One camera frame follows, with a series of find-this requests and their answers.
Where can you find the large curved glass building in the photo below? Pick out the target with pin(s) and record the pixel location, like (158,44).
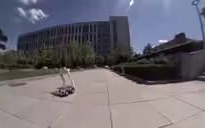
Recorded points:
(83,35)

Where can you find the row of green trees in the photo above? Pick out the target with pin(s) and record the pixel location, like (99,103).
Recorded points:
(63,56)

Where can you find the grey concrete slab plaza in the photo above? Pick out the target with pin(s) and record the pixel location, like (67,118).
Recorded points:
(116,103)

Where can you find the small wheeled robot with mast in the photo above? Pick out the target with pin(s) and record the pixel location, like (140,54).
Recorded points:
(65,87)

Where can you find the dark hedge planter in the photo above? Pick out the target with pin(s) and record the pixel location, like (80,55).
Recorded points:
(150,70)

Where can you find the low building with flat roof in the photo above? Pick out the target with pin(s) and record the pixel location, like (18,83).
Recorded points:
(180,43)

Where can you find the grass strip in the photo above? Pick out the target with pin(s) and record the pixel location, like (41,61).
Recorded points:
(16,74)

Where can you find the tall lamp pole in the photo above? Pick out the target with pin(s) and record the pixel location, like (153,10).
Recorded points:
(200,23)

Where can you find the grey concrete wall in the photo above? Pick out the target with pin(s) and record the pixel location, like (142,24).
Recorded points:
(196,63)

